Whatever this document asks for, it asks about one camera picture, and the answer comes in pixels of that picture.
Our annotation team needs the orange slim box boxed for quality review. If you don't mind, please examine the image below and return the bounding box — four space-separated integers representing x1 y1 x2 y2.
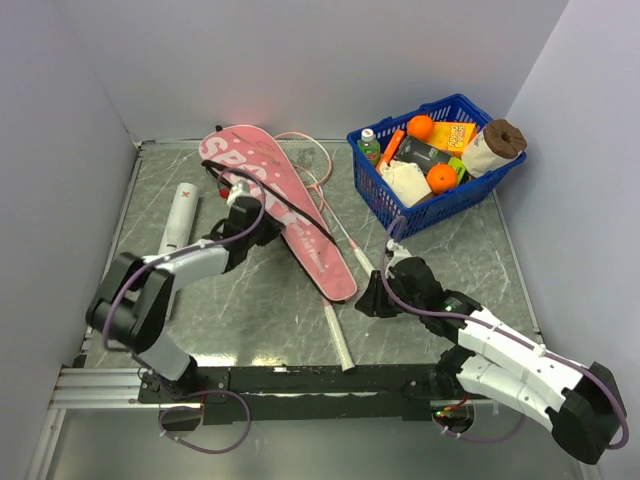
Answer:
376 129 406 172

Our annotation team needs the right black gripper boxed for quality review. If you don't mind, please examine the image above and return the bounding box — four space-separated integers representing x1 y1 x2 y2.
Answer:
354 270 424 318

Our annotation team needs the green drink bottle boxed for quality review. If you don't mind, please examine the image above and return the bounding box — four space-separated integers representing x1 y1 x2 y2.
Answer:
357 128 381 167

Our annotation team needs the pink racket cover bag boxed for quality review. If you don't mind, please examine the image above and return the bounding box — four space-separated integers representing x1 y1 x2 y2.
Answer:
199 125 357 303

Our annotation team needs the orange fruit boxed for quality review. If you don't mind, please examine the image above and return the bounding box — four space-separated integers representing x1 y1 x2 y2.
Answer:
426 164 458 195
406 115 435 142

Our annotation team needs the orange fruit back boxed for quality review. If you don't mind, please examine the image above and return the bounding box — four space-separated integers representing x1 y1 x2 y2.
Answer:
406 115 435 142

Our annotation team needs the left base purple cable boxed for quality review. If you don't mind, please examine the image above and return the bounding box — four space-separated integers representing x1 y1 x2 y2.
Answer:
157 389 252 455

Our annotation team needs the blue plastic basket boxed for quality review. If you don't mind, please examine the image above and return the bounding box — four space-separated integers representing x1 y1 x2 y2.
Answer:
346 93 527 239

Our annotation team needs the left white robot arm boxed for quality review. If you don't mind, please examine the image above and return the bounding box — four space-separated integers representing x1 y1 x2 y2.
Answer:
85 195 284 402

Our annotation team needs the lime green packet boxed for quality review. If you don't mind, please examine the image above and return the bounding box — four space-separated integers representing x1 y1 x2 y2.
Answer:
448 157 469 185

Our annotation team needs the black packet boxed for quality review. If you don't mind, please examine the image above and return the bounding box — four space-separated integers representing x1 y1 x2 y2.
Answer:
394 136 451 173

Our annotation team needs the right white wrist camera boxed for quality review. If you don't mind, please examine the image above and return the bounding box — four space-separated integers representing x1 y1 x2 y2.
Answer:
385 240 411 259

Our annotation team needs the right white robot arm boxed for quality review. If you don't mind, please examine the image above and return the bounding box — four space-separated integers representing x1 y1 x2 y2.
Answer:
356 256 630 465

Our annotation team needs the white shuttlecock tube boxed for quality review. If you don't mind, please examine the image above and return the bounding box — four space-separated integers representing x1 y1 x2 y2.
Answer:
158 182 200 321

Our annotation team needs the white cloth bag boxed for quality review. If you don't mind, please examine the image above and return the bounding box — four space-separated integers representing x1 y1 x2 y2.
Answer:
379 160 433 208

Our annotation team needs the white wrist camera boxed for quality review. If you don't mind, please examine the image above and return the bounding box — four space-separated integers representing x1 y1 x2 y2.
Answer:
385 240 411 259
219 180 251 207

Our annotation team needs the orange fruit front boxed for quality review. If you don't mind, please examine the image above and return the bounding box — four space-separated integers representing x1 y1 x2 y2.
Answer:
426 164 458 195

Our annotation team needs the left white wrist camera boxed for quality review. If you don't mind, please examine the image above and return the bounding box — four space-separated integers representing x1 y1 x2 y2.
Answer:
219 180 251 207

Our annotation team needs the yellow orange snack box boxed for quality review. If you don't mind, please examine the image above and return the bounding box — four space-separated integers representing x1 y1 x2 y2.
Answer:
427 122 477 158

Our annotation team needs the brown paper roll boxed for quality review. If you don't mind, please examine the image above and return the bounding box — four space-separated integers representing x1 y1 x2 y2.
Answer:
461 119 528 178

